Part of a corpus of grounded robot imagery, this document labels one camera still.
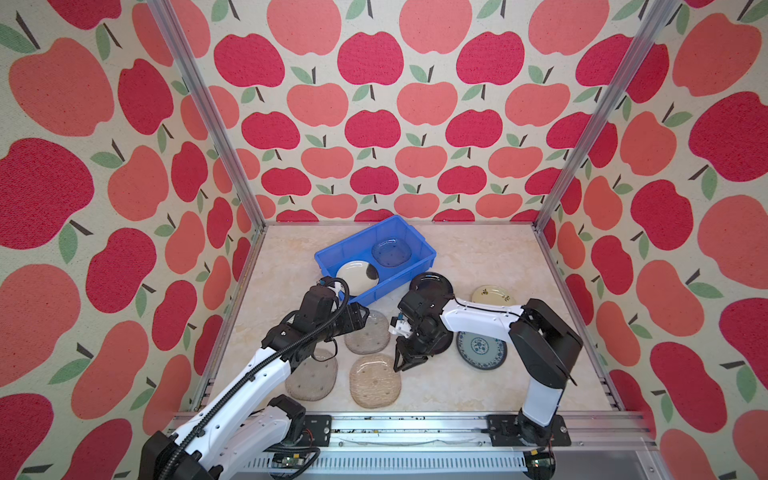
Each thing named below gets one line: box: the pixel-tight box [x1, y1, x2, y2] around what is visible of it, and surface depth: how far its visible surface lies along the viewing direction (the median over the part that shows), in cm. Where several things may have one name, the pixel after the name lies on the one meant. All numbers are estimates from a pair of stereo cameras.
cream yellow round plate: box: [471, 284, 517, 307], surface depth 101 cm
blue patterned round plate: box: [456, 331, 508, 370], surface depth 88 cm
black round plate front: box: [435, 332, 454, 354], surface depth 90 cm
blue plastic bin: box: [314, 215, 437, 306], surface depth 108 cm
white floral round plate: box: [336, 260, 380, 297], surface depth 106 cm
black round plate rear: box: [409, 272, 454, 309], surface depth 103 cm
